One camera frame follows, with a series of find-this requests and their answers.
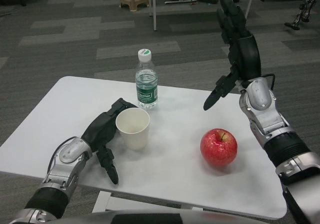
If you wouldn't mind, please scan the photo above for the red apple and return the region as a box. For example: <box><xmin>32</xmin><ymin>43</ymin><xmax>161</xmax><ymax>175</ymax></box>
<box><xmin>199</xmin><ymin>128</ymin><xmax>238</xmax><ymax>169</ymax></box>

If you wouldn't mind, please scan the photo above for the silver standing robot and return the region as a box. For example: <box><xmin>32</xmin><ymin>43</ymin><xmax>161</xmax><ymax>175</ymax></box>
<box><xmin>284</xmin><ymin>0</ymin><xmax>320</xmax><ymax>31</ymax></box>

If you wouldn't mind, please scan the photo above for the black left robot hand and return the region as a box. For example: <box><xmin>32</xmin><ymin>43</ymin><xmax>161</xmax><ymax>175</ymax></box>
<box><xmin>81</xmin><ymin>97</ymin><xmax>140</xmax><ymax>186</ymax></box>

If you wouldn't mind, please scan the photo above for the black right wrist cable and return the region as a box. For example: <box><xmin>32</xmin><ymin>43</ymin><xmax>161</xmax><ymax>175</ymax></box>
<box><xmin>262</xmin><ymin>73</ymin><xmax>277</xmax><ymax>90</ymax></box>

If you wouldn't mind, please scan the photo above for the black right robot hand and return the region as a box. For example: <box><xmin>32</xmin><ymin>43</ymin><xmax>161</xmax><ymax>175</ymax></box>
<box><xmin>202</xmin><ymin>0</ymin><xmax>262</xmax><ymax>111</ymax></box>

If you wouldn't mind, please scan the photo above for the white desk frame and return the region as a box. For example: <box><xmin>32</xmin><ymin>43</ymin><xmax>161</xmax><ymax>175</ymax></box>
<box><xmin>147</xmin><ymin>0</ymin><xmax>258</xmax><ymax>32</ymax></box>

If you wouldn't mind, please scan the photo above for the white paper cup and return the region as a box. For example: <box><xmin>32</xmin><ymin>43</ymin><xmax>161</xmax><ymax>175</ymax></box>
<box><xmin>115</xmin><ymin>107</ymin><xmax>151</xmax><ymax>151</ymax></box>

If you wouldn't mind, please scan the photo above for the clear green-label water bottle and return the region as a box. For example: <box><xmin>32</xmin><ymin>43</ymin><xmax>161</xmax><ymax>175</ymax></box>
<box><xmin>135</xmin><ymin>48</ymin><xmax>159</xmax><ymax>110</ymax></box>

